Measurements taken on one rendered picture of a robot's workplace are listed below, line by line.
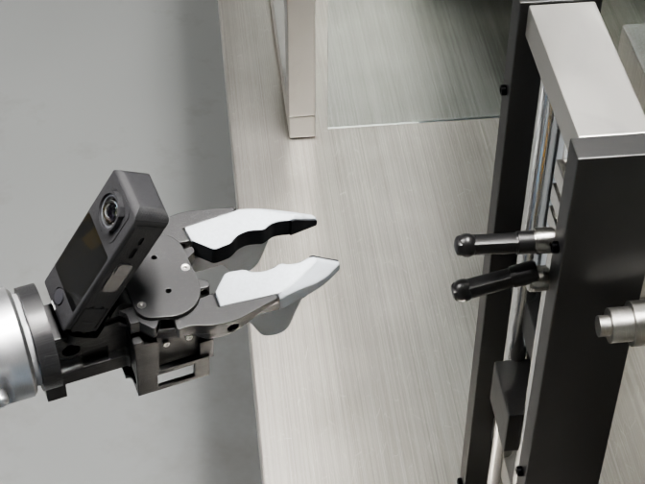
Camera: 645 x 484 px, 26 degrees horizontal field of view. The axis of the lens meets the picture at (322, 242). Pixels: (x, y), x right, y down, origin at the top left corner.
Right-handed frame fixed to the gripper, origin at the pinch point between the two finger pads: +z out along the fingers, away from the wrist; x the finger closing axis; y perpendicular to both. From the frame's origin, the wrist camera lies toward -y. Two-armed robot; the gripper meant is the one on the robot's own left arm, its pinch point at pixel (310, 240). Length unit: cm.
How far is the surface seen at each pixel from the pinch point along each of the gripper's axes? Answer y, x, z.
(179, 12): 149, -189, 52
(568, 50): -21.6, 8.5, 11.0
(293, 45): 27, -46, 18
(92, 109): 146, -161, 22
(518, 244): -15.4, 15.8, 5.2
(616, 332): -13.3, 21.8, 8.5
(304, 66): 30, -45, 19
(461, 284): -12.1, 15.1, 2.4
